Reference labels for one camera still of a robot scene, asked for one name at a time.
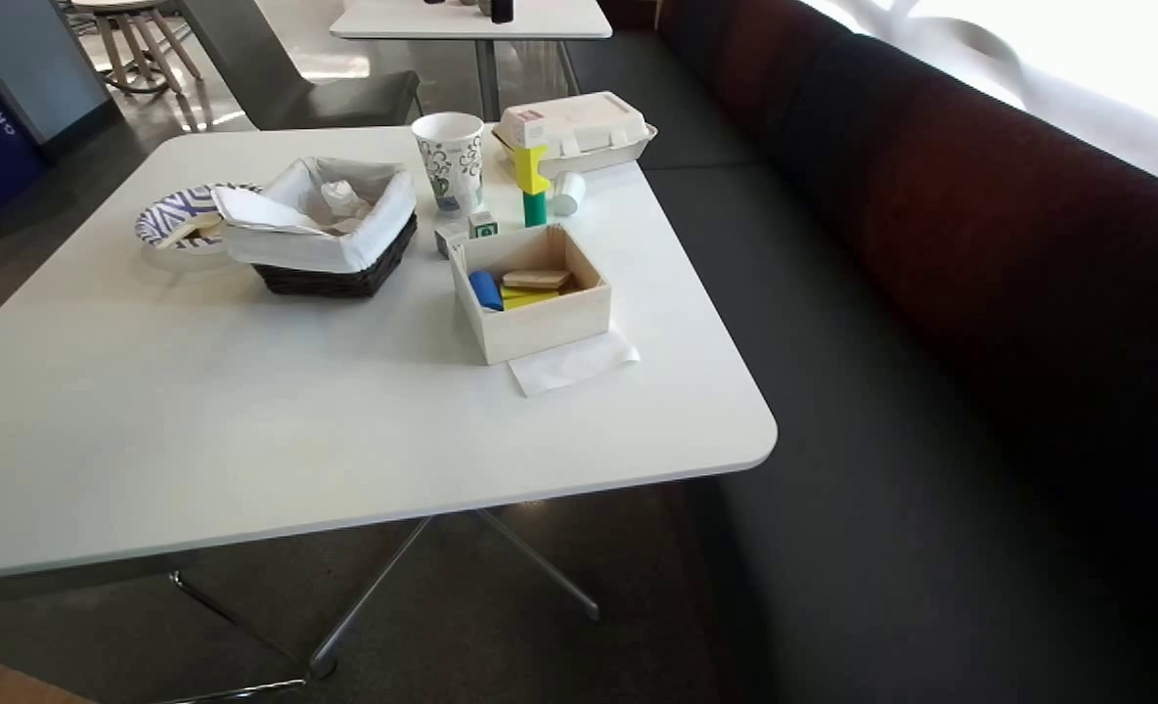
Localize tall yellow block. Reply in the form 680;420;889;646
507;145;553;199

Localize white cube with red print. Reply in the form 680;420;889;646
507;111;553;153

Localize small white round object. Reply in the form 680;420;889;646
549;171;592;219

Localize white paper napkin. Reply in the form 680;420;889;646
504;329;640;401

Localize white wooden box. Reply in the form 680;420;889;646
442;225;613;367

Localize long yellow block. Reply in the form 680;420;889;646
497;287;581;315

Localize natural wood block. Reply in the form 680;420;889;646
497;265;572;299

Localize blue cylinder block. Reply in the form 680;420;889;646
467;265;507;315

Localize white foam clamshell container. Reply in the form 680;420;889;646
491;92;661;183

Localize patterned paper cup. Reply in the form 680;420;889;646
408;111;491;216

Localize black basket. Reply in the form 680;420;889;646
249;210;422;300

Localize crumpled white tissue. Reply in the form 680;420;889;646
318;179;362;219

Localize metal table legs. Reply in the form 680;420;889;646
165;506;605;704

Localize white paper basket liner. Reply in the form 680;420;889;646
208;153;417;279

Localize white background table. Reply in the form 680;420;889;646
330;0;618;123

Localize black chair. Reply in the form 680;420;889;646
178;0;426;133

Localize dark upholstered bench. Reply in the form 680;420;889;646
562;0;1158;704

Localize blue patterned paper plate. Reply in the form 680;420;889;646
131;179;260;260

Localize metal stool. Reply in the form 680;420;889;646
66;0;219;133

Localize bright window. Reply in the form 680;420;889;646
796;0;1158;199

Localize blue cabinet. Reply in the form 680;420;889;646
0;0;121;219

